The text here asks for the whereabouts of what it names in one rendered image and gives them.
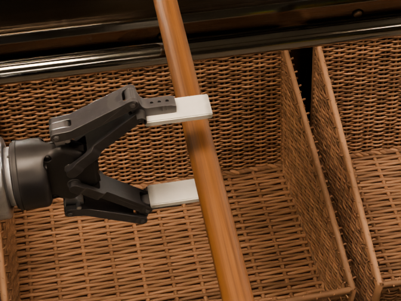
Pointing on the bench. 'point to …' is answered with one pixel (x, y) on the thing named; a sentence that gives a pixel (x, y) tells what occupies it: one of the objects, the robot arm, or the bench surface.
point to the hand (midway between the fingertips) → (199, 150)
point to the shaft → (204, 162)
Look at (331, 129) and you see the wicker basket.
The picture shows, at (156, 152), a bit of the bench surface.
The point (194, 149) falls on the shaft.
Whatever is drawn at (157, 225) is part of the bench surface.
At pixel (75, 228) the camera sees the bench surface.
